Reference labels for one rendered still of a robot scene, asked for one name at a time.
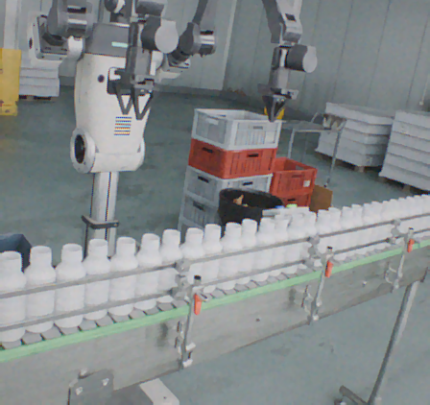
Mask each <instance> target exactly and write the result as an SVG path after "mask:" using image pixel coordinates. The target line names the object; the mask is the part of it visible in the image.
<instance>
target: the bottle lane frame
mask: <svg viewBox="0 0 430 405"><path fill-rule="evenodd" d="M402 251H403V248H399V249H396V250H395V249H393V250H389V251H387V252H383V253H379V254H376V255H372V256H370V257H365V258H362V259H358V260H355V261H352V260H351V262H348V263H344V264H341V267H337V266H334V267H333V268H332V271H331V274H330V276H329V277H325V281H324V285H323V288H322V295H321V299H320V301H321V302H322V307H321V308H319V311H318V317H319V318H318V320H320V319H323V318H326V317H329V316H331V315H334V314H336V313H338V312H341V311H344V310H346V309H348V308H351V307H353V306H356V305H359V304H361V303H363V302H366V301H369V300H371V299H374V298H378V297H380V296H383V295H386V294H388V293H389V292H390V291H391V289H390V285H391V283H389V282H388V281H386V280H385V279H384V275H385V272H386V271H387V270H389V267H387V266H388V262H389V259H391V258H392V259H393V262H392V264H391V269H392V270H394V271H396V269H397V266H398V262H399V259H400V255H401V253H402ZM429 263H430V240H427V241H423V242H420V244H416V243H414V244H413V247H412V249H411V252H408V251H406V254H405V258H404V261H403V265H402V268H401V271H400V272H401V273H402V277H401V278H400V279H399V281H398V286H399V287H398V289H400V288H402V287H405V286H408V285H410V284H412V283H415V282H418V281H420V280H422V279H423V277H424V274H425V271H426V268H427V266H428V264H429ZM320 274H321V270H319V271H316V272H315V271H314V272H313V273H309V274H302V275H297V276H296V277H292V278H289V277H288V278H287V279H284V280H281V281H280V280H277V282H274V283H269V282H268V284H266V285H263V286H259V285H257V284H256V285H257V287H255V288H251V289H250V288H248V287H247V288H248V290H246V291H242V292H238V291H236V293H234V294H230V295H226V294H225V293H224V294H225V295H224V296H223V297H219V298H214V297H212V299H211V300H210V302H209V303H205V302H204V301H202V306H201V311H200V313H199V314H198V315H195V317H194V322H193V328H192V329H193V333H192V339H191V341H193V342H194V344H195V345H196V347H195V350H194V351H193V354H192V361H193V363H192V367H193V366H195V365H198V364H199V363H202V362H207V361H210V360H212V359H215V358H218V357H220V356H223V355H226V354H229V353H230V352H233V351H235V350H237V349H240V348H243V347H245V346H249V345H255V344H258V343H261V342H263V341H266V340H269V339H271V338H273V337H275V336H278V335H280V334H283V333H286V332H288V331H291V330H294V329H296V328H299V327H302V326H305V325H306V324H308V320H307V316H308V315H309V314H308V313H307V312H305V311H304V307H302V304H303V300H304V298H306V297H308V296H307V294H305V292H306V288H307V285H308V284H312V288H311V292H310V296H311V297H313V298H314V297H315V294H316V290H317V286H318V282H319V278H320ZM387 279H388V280H390V281H391V282H393V281H394V273H393V272H391V271H390V270H389V274H388V277H387ZM185 303H186V302H185ZM172 306H173V305H172ZM188 306H189V304H188V303H186V306H184V307H181V308H176V307H174V306H173V307H174V308H173V309H170V310H166V311H161V310H159V309H158V308H157V309H158V310H159V312H158V313H155V314H152V315H147V314H146V313H144V314H145V317H142V318H138V319H133V318H130V317H129V316H128V317H129V319H128V320H126V321H123V322H116V321H114V320H112V321H113V324H110V325H107V326H100V325H99V324H97V323H96V325H97V327H96V328H92V329H89V330H86V331H82V330H81V329H80V328H79V333H77V332H75V333H72V334H68V335H64V334H63V333H62V332H60V337H57V338H52V339H48V340H45V339H44V338H43V337H42V336H40V338H41V342H38V343H34V344H32V343H30V344H25V343H24V342H23V341H21V346H19V347H15V348H8V349H4V347H3V346H2V345H0V405H68V399H69V390H70V386H71V385H72V384H73V383H74V381H75V380H76V379H77V378H80V377H83V376H88V375H90V374H93V373H96V372H99V371H101V370H108V371H111V372H112V373H113V374H114V378H113V385H112V393H111V394H113V393H118V392H120V391H123V390H125V389H127V388H132V387H135V386H137V385H140V384H143V383H145V382H148V381H153V380H155V379H157V378H160V377H162V376H165V375H168V374H170V373H172V372H178V371H179V365H178V360H179V359H180V355H179V354H178V348H175V345H176V340H177V337H179V336H180V332H178V329H179V321H183V320H186V323H187V318H188Z"/></svg>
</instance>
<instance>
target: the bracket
mask: <svg viewBox="0 0 430 405"><path fill-rule="evenodd" d="M401 222H402V221H400V220H398V219H393V223H392V226H394V227H393V228H392V231H391V234H392V235H393V236H390V237H387V238H388V241H387V242H386V243H388V244H390V245H394V244H395V241H396V239H395V238H394V235H400V236H402V237H404V239H403V241H404V242H405V244H404V247H403V251H402V253H401V255H400V259H399V262H398V266H397V269H396V271H394V270H392V269H391V264H392V262H393V259H392V258H391V259H389V262H388V266H387V267H389V270H390V271H391V272H393V273H394V281H393V282H391V281H390V280H388V279H387V277H388V274H389V270H387V271H386V272H385V275H384V279H385V280H386V281H388V282H389V283H391V285H390V289H391V291H390V293H391V294H393V293H394V291H395V290H397V289H398V287H399V286H398V281H399V279H400V278H401V277H402V273H401V272H400V271H401V268H402V265H403V261H404V258H405V254H406V251H408V252H411V249H412V247H413V244H414V243H418V244H420V241H419V240H418V239H416V238H414V233H413V228H412V227H410V226H408V230H407V233H402V232H400V231H399V229H398V228H396V227H397V226H400V225H401ZM309 237H310V238H309V241H308V243H310V244H312V247H309V249H308V252H307V253H308V254H310V255H309V257H305V258H303V259H304V263H303V264H304V265H305V266H306V267H311V266H314V262H315V259H312V258H311V256H315V255H316V256H318V257H320V258H321V261H320V262H321V263H322V270H321V274H320V278H319V282H318V286H317V290H316V294H315V297H314V298H313V297H311V296H310V292H311V288H312V284H308V285H307V288H306V292H305V294H307V296H308V297H306V298H304V300H303V304H302V307H304V311H305V312H307V313H308V314H309V315H308V316H307V320H308V326H312V325H313V322H315V321H317V320H318V318H319V317H318V311H319V308H321V307H322V302H321V301H320V299H321V295H322V291H323V285H324V281H325V277H329V276H330V274H331V271H332V268H333V266H334V265H335V266H337V267H341V263H339V262H337V261H336V260H335V259H334V253H333V252H332V251H333V248H332V247H326V252H325V253H323V254H321V253H320V252H318V249H316V248H314V245H318V244H319V243H320V239H321V237H319V236H317V235H316V234H313V235H309ZM135 246H136V247H137V248H138V250H137V251H140V250H141V245H140V244H139V243H138V242H135ZM174 262H176V263H175V268H173V269H174V270H175V271H177V272H178V273H179V274H176V280H175V282H176V283H178V285H179V286H177V287H172V288H171V289H172V294H171V295H170V297H172V298H173V299H174V300H180V299H184V296H187V297H188V298H189V299H190V300H189V306H188V318H187V323H186V320H183V321H179V329H178V332H180V336H179V337H177V340H176V345H175V348H178V354H179V355H180V359H179V360H178V365H179V373H185V372H186V369H188V368H191V367H192V363H193V361H192V354H193V351H194V350H195V347H196V345H195V344H194V342H193V341H191V339H192V333H193V329H192V328H193V322H194V317H195V315H198V314H199V313H200V311H201V306H202V301H204V302H205V303H209V302H210V298H209V297H207V296H206V295H205V294H204V293H203V289H204V285H203V284H201V279H202V277H201V276H200V275H194V276H193V283H188V282H187V277H186V276H185V275H184V274H182V273H185V272H189V267H190V263H189V262H188V261H186V260H185V259H184V258H183V259H179V260H175V261H174ZM182 285H184V286H185V287H186V288H187V289H186V294H185V290H184V289H183V288H181V287H180V286H182ZM309 298H311V299H312V300H313V301H311V307H312V309H311V312H310V311H309V310H307V308H306V306H307V302H308V299H309ZM185 326H186V329H185ZM184 330H185V334H184V336H183V331H184ZM180 350H181V351H180Z"/></svg>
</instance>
